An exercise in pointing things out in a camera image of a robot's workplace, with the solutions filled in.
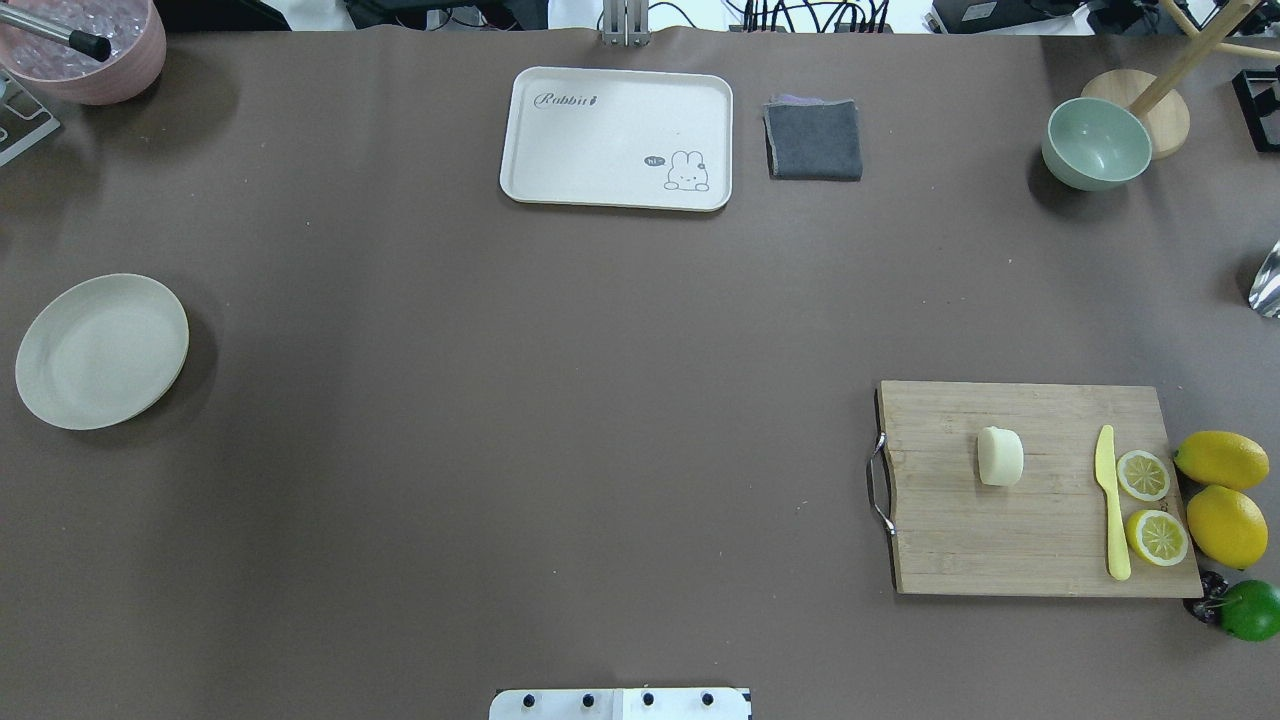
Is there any upper lemon half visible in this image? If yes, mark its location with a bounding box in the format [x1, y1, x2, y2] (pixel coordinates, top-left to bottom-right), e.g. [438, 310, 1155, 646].
[1116, 450, 1174, 502]

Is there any green lime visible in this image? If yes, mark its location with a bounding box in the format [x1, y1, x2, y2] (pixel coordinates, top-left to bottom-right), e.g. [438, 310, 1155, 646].
[1220, 579, 1279, 642]

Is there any wooden cup stand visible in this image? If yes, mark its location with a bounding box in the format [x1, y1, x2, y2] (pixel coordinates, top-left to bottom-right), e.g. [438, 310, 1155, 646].
[1082, 1, 1277, 160]

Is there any wooden cutting board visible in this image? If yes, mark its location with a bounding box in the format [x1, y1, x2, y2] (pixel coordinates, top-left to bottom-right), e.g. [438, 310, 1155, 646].
[867, 380, 1201, 598]

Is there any cream rabbit tray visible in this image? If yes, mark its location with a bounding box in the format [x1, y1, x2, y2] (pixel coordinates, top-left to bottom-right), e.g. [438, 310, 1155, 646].
[499, 67, 733, 211]

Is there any steel black-tipped muddler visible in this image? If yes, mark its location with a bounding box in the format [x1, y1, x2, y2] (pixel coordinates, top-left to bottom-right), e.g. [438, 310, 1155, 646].
[1, 3, 113, 61]

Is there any yellow plastic knife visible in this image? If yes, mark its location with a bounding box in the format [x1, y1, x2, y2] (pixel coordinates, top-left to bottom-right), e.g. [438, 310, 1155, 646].
[1093, 424, 1132, 582]

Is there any black tray frame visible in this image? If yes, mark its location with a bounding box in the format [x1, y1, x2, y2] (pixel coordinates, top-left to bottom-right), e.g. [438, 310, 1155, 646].
[1231, 67, 1279, 152]

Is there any dark grape bunch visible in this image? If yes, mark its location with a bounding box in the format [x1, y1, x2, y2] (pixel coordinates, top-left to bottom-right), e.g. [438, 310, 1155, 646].
[1181, 570, 1230, 626]

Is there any pink ice bowl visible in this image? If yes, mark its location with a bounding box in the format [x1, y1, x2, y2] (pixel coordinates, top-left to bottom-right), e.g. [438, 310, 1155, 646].
[1, 1, 166, 105]

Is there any steel ice scoop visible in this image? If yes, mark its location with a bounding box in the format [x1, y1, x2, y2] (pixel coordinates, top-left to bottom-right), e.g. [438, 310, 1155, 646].
[1245, 241, 1280, 319]

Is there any white wire cup rack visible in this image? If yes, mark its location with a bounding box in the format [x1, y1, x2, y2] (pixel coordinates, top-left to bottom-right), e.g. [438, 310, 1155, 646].
[0, 70, 61, 167]

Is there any lower lemon half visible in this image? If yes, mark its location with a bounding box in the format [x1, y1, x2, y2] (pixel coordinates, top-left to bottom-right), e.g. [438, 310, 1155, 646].
[1124, 509, 1190, 568]

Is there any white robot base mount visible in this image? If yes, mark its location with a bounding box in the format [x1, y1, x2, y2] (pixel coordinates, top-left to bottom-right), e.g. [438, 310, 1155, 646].
[488, 685, 753, 719]

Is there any green bowl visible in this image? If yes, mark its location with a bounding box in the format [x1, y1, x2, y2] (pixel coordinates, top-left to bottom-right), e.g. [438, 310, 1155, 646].
[1041, 97, 1153, 191]

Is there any whole lemon far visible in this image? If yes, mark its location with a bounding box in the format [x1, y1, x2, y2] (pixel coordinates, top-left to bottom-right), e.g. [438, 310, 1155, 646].
[1172, 430, 1270, 491]

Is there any beige round plate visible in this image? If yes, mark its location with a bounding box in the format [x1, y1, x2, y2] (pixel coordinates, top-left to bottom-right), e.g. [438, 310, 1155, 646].
[15, 273, 189, 430]

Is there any grey folded cloth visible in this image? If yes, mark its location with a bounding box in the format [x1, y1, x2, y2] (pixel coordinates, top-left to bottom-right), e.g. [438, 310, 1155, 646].
[763, 95, 864, 181]

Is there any lemon half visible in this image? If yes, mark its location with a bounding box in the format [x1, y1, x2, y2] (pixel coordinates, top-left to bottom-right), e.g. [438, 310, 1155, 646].
[1116, 450, 1174, 502]
[1124, 509, 1190, 568]

